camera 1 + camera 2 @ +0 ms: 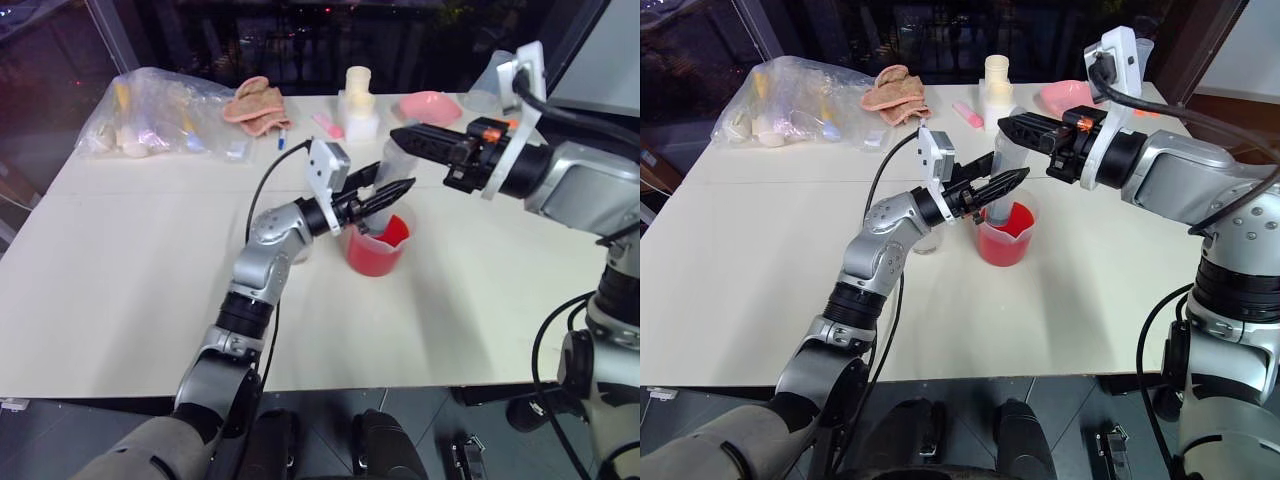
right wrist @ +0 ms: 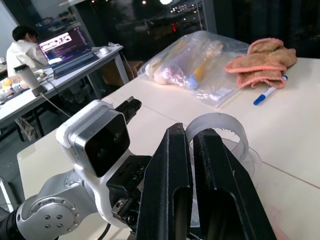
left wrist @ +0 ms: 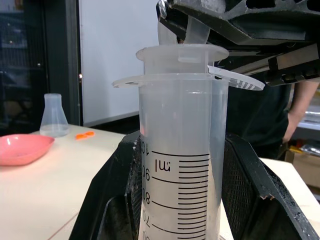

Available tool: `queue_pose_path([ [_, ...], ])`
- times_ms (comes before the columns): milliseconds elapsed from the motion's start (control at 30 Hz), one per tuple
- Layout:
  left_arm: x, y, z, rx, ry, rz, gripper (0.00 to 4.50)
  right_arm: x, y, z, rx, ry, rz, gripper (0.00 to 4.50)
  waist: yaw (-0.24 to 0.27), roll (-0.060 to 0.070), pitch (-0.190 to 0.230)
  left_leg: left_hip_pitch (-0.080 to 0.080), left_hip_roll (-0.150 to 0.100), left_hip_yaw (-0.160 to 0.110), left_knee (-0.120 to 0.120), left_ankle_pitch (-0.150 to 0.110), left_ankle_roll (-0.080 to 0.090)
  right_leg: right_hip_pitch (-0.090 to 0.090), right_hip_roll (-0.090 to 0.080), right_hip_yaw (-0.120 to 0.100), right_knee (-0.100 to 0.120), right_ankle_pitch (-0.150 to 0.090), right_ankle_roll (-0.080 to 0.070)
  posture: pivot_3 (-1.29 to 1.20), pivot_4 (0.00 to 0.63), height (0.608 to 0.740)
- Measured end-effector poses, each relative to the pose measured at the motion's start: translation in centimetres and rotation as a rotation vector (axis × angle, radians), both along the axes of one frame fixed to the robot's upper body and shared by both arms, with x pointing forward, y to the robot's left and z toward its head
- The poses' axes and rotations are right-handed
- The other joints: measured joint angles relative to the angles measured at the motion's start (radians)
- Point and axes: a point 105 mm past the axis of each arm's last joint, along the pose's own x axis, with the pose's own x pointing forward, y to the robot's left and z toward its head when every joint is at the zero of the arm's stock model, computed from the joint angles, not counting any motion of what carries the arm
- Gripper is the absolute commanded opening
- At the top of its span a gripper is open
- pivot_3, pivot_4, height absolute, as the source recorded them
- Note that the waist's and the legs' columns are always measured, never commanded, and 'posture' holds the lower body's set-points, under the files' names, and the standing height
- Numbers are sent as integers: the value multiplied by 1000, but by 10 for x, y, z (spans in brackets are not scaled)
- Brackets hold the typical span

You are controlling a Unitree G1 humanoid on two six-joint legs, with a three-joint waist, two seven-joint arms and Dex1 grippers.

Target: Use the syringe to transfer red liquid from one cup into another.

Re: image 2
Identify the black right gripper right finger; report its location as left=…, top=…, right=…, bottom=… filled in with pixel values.
left=192, top=128, right=278, bottom=240

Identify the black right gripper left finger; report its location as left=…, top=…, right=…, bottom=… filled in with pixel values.
left=136, top=122, right=195, bottom=240

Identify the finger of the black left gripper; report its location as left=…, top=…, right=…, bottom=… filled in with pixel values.
left=114, top=95, right=143, bottom=125

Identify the clear plastic cup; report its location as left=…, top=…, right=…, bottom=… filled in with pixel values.
left=186, top=112, right=261, bottom=227

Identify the brown cardboard box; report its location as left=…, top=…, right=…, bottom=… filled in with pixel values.
left=99, top=60, right=146, bottom=87

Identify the white desk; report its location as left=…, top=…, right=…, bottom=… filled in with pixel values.
left=0, top=44, right=130, bottom=143

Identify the clear plastic bag with items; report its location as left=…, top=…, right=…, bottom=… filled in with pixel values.
left=136, top=31, right=251, bottom=109

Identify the open black laptop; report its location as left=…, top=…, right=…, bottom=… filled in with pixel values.
left=37, top=25, right=99, bottom=80

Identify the blue white marker pen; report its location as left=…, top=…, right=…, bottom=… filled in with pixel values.
left=253, top=74, right=289, bottom=106

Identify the white travel tumbler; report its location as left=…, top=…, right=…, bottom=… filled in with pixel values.
left=13, top=63, right=41, bottom=91

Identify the person in white shirt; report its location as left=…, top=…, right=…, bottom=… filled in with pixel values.
left=5, top=24, right=50, bottom=78

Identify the pink brown towel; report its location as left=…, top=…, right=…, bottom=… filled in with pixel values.
left=224, top=37, right=298, bottom=90

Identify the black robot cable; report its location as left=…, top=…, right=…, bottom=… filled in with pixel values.
left=98, top=221, right=112, bottom=240

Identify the white charging cable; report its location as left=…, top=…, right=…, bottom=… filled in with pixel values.
left=40, top=93, right=71, bottom=118

